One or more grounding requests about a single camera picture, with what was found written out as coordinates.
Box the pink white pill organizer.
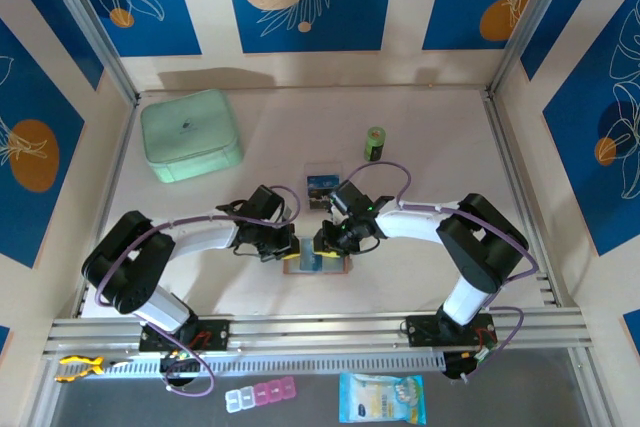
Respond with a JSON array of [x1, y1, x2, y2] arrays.
[[223, 375, 297, 414]]

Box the mint green zip case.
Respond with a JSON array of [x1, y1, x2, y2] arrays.
[[139, 88, 245, 184]]

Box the aluminium side rail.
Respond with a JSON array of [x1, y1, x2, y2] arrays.
[[482, 89, 575, 309], [73, 94, 141, 319]]

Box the small dark card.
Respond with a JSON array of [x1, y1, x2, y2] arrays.
[[303, 162, 347, 212]]

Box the aluminium frame post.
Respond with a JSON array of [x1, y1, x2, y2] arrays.
[[37, 0, 140, 103], [487, 0, 584, 98]]

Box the aluminium front rail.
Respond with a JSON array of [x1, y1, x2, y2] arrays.
[[42, 306, 594, 359]]

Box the grey metal shelf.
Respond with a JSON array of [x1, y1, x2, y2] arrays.
[[27, 346, 614, 427]]

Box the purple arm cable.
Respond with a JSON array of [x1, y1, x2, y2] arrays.
[[94, 185, 302, 397], [343, 161, 541, 384]]

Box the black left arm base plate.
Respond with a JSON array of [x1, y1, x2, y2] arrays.
[[138, 319, 232, 352]]

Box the green cylindrical battery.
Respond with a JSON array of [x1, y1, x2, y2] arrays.
[[362, 126, 388, 163]]

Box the blue wet wipes packet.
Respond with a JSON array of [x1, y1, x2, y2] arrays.
[[338, 371, 429, 424]]

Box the grey slotted cable duct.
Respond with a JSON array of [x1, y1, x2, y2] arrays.
[[52, 352, 447, 377]]

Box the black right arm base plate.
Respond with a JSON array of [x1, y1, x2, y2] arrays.
[[405, 314, 497, 348]]

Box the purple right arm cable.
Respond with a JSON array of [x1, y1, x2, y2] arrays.
[[343, 161, 541, 384]]

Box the yellow handled pliers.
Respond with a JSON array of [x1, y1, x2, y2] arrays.
[[54, 354, 134, 383]]

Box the card box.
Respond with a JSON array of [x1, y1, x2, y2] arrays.
[[282, 246, 350, 276]]

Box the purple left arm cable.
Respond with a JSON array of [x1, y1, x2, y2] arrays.
[[94, 185, 302, 397]]

